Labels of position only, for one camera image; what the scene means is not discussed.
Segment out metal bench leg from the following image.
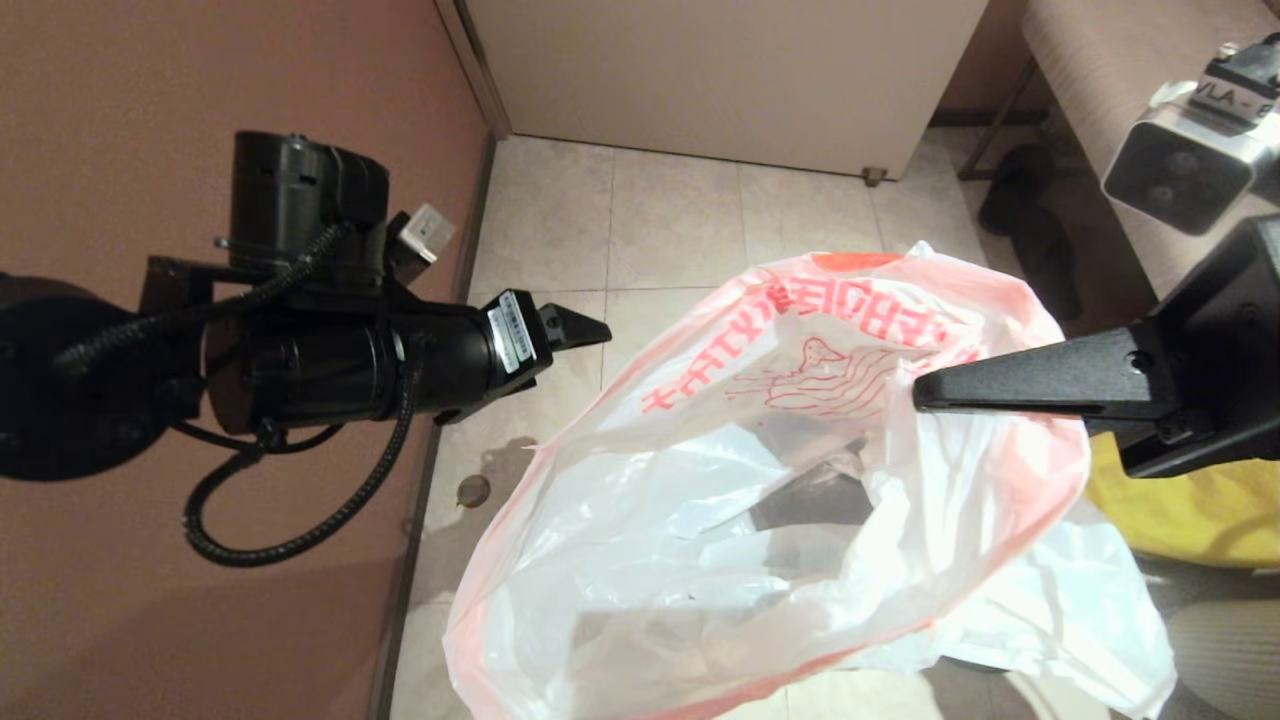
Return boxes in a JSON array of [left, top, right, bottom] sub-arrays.
[[955, 60, 1036, 186]]

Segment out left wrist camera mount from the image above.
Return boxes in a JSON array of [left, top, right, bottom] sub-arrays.
[[215, 130, 457, 293]]

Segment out beige wood-grain bench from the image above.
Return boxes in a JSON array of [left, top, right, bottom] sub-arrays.
[[1022, 0, 1280, 301]]

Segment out yellow fabric bag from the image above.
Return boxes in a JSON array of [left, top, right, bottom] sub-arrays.
[[1085, 430, 1280, 569]]

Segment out black slipper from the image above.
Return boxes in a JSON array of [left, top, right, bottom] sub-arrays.
[[978, 145, 1053, 239], [1008, 210, 1083, 323]]

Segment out white cabinet panel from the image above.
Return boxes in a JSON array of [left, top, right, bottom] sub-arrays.
[[437, 0, 991, 188]]

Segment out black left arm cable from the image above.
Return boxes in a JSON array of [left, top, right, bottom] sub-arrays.
[[50, 222, 421, 569]]

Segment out white liner bag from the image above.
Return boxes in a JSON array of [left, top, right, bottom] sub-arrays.
[[443, 240, 1179, 720]]

